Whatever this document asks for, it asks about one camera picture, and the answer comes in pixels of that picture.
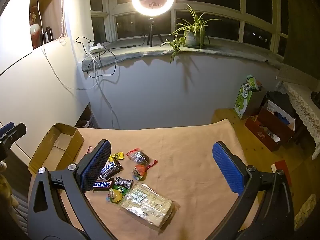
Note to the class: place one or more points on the white power strip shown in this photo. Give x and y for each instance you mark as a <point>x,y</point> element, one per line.
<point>96,48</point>

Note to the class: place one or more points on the ring light on tripod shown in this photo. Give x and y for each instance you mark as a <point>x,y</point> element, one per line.
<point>152,9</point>

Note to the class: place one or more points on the grey windowsill mat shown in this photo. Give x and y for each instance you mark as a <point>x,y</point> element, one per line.
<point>216,47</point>

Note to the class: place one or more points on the lace covered side table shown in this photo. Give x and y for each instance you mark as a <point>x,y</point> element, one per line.
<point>299,87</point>

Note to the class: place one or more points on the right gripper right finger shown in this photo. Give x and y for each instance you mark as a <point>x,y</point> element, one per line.
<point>274,218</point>

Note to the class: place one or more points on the colourful egg-shaped toy candy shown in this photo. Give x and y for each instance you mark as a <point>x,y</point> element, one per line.
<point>140,170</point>

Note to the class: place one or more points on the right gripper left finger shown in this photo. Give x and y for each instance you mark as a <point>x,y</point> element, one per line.
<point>47,216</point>

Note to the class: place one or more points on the clear cracker pack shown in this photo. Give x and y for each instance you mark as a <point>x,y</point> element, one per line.
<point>147,205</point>

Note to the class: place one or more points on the wooden wall shelf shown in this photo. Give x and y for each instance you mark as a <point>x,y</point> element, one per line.
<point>46,18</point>

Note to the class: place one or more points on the potted spider plant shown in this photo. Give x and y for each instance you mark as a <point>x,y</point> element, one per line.
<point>189,34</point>

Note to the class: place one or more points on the light green clear candy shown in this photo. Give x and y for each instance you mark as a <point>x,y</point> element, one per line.
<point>114,196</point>

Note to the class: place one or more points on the red clear brownie bag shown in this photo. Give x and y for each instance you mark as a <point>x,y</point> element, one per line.
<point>90,149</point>

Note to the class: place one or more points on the red clear small snack bag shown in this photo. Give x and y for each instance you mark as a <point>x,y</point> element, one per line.
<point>138,156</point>

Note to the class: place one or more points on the green paper bag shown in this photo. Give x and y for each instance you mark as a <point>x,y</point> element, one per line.
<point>250,97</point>

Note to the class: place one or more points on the brown cardboard box tray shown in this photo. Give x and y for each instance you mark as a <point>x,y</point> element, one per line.
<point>58,149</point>

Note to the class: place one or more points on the yellow candy packet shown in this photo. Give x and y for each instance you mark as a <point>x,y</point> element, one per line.
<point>116,157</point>

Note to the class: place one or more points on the black white candy packet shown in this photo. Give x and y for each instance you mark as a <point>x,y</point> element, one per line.
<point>125,183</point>

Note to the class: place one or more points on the green candy packet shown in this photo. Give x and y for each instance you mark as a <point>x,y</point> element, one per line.
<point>121,189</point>

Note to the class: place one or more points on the red box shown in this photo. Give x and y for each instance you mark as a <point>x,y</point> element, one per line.
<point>269,129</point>

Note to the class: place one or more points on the blue white Chinese Snickers bar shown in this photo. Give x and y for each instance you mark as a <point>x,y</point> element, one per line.
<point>110,169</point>

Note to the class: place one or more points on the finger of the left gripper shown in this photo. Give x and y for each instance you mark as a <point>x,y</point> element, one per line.
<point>10,133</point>

